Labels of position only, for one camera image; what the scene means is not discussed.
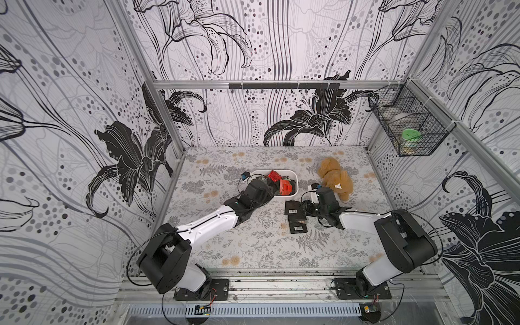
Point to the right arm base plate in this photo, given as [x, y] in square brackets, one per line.
[357, 288]

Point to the red black tea bag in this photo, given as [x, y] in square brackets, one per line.
[285, 187]

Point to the brown plush teddy dog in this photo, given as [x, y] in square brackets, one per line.
[336, 178]

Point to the green lidded cup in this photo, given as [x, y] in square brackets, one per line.
[410, 139]

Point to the white slotted cable duct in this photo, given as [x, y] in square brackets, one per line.
[238, 310]

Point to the white plastic storage box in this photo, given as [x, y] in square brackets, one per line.
[262, 175]

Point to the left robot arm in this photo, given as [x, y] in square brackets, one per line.
[165, 260]

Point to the black barcode tea bag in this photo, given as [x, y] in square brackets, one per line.
[297, 224]
[294, 207]

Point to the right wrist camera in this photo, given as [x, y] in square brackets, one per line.
[313, 188]

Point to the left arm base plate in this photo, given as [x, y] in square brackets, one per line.
[215, 289]

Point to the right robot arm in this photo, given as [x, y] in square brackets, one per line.
[406, 244]

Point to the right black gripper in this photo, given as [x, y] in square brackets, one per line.
[306, 207]

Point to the black wire basket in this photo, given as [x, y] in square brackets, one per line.
[397, 108]

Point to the red square tea bag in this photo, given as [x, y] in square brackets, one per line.
[274, 176]

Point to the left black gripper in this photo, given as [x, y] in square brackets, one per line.
[267, 193]

